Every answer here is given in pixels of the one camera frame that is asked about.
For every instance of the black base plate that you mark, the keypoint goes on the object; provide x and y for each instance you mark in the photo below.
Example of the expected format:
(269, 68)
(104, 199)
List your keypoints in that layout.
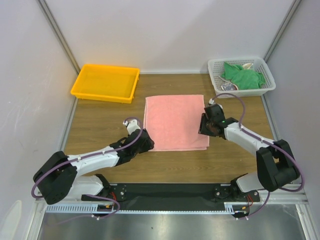
(177, 196)

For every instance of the aluminium frame rail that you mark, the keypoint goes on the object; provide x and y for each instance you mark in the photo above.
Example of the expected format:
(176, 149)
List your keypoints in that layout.
(91, 188)

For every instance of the pink towel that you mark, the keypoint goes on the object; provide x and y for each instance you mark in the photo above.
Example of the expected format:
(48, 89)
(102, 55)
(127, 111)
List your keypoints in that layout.
(173, 121)

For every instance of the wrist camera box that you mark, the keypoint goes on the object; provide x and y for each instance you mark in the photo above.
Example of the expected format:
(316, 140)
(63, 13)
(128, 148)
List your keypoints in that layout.
(212, 102)
(131, 125)

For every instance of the white plastic basket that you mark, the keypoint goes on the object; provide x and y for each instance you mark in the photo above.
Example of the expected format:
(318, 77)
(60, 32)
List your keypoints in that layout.
(215, 69)

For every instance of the patterned white cloth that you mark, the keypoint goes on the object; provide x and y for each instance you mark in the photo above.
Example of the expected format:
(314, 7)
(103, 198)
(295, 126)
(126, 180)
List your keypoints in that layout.
(228, 85)

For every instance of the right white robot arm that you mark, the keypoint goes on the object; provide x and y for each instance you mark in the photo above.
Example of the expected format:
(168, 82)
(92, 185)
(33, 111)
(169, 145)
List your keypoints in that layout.
(275, 164)

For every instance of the yellow plastic tray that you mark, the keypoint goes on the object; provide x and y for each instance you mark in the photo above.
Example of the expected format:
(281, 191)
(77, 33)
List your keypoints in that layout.
(116, 84)

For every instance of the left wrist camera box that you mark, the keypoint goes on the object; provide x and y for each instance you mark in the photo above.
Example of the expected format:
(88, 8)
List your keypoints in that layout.
(131, 125)

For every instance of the green towel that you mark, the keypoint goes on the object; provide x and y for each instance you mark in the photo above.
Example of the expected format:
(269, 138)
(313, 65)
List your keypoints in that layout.
(243, 78)

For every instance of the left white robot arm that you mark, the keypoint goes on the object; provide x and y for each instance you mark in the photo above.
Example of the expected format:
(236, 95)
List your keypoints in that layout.
(54, 180)

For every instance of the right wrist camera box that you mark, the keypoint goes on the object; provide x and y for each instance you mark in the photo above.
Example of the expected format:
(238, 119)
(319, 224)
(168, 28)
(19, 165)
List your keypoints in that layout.
(212, 102)

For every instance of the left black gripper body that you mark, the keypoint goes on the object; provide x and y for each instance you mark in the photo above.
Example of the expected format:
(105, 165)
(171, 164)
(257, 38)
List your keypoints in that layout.
(146, 146)

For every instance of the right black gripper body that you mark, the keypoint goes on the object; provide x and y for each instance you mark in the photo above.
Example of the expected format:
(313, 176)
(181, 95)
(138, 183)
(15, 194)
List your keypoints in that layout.
(204, 125)

